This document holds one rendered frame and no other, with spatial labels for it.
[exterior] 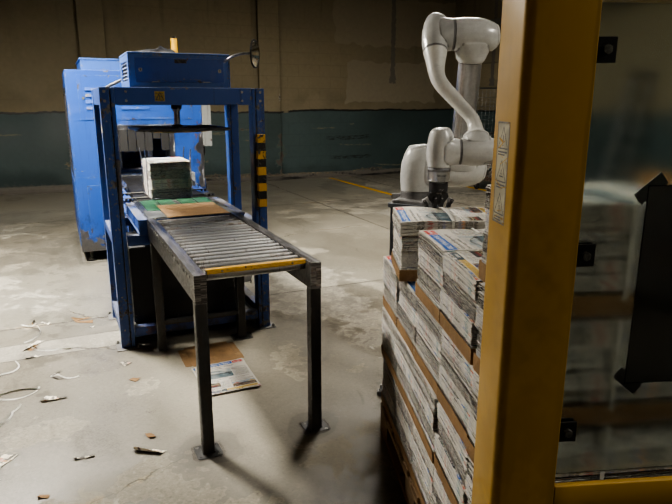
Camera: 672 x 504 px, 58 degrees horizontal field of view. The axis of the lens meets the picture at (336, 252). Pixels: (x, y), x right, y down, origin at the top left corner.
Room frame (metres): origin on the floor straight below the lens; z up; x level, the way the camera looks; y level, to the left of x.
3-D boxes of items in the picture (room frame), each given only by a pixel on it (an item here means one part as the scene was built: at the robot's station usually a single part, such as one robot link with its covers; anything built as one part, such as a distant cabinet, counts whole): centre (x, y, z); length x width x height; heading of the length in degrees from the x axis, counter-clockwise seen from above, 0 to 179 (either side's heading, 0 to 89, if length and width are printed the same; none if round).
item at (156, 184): (4.47, 1.25, 0.93); 0.38 x 0.30 x 0.26; 24
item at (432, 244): (1.84, -0.47, 0.95); 0.38 x 0.29 x 0.23; 97
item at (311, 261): (3.13, 0.36, 0.74); 1.34 x 0.05 x 0.12; 24
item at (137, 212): (3.95, 1.01, 0.75); 0.70 x 0.65 x 0.10; 24
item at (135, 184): (4.98, 1.48, 0.75); 1.53 x 0.64 x 0.10; 24
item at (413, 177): (2.89, -0.40, 1.17); 0.18 x 0.16 x 0.22; 88
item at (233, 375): (3.06, 0.60, 0.01); 0.37 x 0.28 x 0.01; 24
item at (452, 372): (1.97, -0.46, 0.42); 1.17 x 0.39 x 0.83; 6
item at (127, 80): (3.95, 1.01, 1.65); 0.60 x 0.45 x 0.20; 114
